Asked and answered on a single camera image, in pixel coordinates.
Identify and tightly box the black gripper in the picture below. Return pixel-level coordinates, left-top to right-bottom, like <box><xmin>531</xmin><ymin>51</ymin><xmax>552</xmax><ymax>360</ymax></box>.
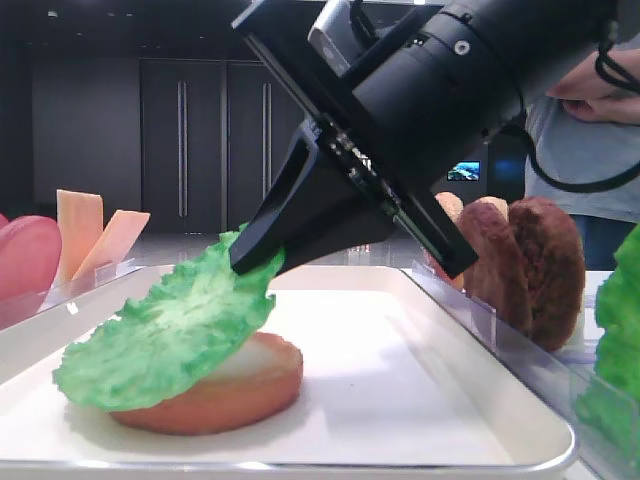
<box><xmin>229</xmin><ymin>0</ymin><xmax>526</xmax><ymax>280</ymax></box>

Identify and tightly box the green lettuce leaf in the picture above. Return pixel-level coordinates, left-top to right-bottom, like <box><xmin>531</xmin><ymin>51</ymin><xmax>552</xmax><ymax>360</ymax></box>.
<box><xmin>52</xmin><ymin>230</ymin><xmax>286</xmax><ymax>412</ymax></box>
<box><xmin>575</xmin><ymin>229</ymin><xmax>639</xmax><ymax>458</ymax></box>

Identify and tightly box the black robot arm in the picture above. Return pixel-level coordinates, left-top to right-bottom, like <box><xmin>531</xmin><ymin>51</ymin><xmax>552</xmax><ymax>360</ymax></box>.
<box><xmin>230</xmin><ymin>1</ymin><xmax>639</xmax><ymax>276</ymax></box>

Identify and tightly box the bread slice on tray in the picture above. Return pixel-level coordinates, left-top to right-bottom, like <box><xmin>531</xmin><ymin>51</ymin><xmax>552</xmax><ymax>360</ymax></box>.
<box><xmin>110</xmin><ymin>332</ymin><xmax>304</xmax><ymax>436</ymax></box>

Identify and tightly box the right orange cheese slice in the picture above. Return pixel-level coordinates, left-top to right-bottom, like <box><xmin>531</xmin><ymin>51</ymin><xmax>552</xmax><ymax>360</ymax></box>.
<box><xmin>72</xmin><ymin>209</ymin><xmax>151</xmax><ymax>280</ymax></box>

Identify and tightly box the orange cheese slice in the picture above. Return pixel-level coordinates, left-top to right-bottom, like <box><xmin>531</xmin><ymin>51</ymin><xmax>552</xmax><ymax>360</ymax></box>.
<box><xmin>56</xmin><ymin>189</ymin><xmax>103</xmax><ymax>284</ymax></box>
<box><xmin>72</xmin><ymin>209</ymin><xmax>151</xmax><ymax>280</ymax></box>

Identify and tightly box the left brown meat patty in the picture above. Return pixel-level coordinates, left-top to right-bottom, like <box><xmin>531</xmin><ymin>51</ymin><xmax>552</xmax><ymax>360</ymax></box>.
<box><xmin>457</xmin><ymin>199</ymin><xmax>533</xmax><ymax>336</ymax></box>

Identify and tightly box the brown meat patty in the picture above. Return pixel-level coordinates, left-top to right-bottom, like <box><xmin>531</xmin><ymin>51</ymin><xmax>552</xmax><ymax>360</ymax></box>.
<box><xmin>457</xmin><ymin>199</ymin><xmax>533</xmax><ymax>336</ymax></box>
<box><xmin>508</xmin><ymin>197</ymin><xmax>586</xmax><ymax>352</ymax></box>

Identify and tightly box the left orange cheese slice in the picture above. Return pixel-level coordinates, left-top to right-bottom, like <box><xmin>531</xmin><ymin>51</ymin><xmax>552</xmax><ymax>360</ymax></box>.
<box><xmin>56</xmin><ymin>189</ymin><xmax>103</xmax><ymax>284</ymax></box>

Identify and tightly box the right brown meat patty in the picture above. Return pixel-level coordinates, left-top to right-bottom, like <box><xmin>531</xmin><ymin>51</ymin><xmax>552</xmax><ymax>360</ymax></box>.
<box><xmin>508</xmin><ymin>197</ymin><xmax>586</xmax><ymax>352</ymax></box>

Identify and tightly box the right red tomato slice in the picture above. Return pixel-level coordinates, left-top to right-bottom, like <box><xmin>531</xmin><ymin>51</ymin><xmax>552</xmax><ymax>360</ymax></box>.
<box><xmin>1</xmin><ymin>215</ymin><xmax>62</xmax><ymax>301</ymax></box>

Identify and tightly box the green lettuce leaf in holder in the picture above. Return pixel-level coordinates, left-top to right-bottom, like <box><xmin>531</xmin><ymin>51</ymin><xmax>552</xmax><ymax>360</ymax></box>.
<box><xmin>575</xmin><ymin>229</ymin><xmax>639</xmax><ymax>458</ymax></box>

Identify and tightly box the left bun slice top right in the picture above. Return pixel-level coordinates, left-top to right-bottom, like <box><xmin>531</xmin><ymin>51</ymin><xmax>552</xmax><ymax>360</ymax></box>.
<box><xmin>423</xmin><ymin>192</ymin><xmax>464</xmax><ymax>291</ymax></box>

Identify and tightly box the bun slice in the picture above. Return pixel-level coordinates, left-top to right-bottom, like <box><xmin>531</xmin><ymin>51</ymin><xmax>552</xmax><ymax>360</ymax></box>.
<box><xmin>423</xmin><ymin>192</ymin><xmax>464</xmax><ymax>291</ymax></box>
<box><xmin>480</xmin><ymin>196</ymin><xmax>509</xmax><ymax>220</ymax></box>

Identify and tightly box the white rectangular tray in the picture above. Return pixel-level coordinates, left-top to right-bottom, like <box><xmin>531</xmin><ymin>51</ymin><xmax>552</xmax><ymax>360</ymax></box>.
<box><xmin>1</xmin><ymin>266</ymin><xmax>578</xmax><ymax>479</ymax></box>

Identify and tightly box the clear acrylic holder left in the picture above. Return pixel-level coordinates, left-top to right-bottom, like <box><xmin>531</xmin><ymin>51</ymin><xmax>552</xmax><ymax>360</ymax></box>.
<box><xmin>1</xmin><ymin>258</ymin><xmax>138</xmax><ymax>330</ymax></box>

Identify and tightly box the clear acrylic holder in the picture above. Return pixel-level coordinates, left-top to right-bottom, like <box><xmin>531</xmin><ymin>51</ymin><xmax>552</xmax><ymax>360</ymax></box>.
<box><xmin>410</xmin><ymin>262</ymin><xmax>639</xmax><ymax>479</ymax></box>
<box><xmin>1</xmin><ymin>258</ymin><xmax>138</xmax><ymax>330</ymax></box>

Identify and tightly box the person in grey shirt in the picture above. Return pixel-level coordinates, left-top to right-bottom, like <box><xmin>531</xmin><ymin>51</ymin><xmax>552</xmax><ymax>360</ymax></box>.
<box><xmin>524</xmin><ymin>37</ymin><xmax>640</xmax><ymax>271</ymax></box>

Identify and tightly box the clear acrylic holder right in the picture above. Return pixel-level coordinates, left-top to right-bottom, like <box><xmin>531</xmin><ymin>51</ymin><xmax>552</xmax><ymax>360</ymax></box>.
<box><xmin>410</xmin><ymin>262</ymin><xmax>639</xmax><ymax>479</ymax></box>

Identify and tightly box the wall monitor screen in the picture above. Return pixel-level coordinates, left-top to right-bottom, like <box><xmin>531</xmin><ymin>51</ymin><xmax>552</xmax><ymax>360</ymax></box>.
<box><xmin>446</xmin><ymin>161</ymin><xmax>480</xmax><ymax>182</ymax></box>

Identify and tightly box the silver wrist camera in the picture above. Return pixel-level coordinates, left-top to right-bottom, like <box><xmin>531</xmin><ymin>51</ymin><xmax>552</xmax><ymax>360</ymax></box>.
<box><xmin>307</xmin><ymin>0</ymin><xmax>365</xmax><ymax>77</ymax></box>

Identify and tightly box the black cable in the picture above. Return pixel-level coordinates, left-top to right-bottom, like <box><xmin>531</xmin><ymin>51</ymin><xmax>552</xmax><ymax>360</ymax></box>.
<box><xmin>524</xmin><ymin>19</ymin><xmax>640</xmax><ymax>191</ymax></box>

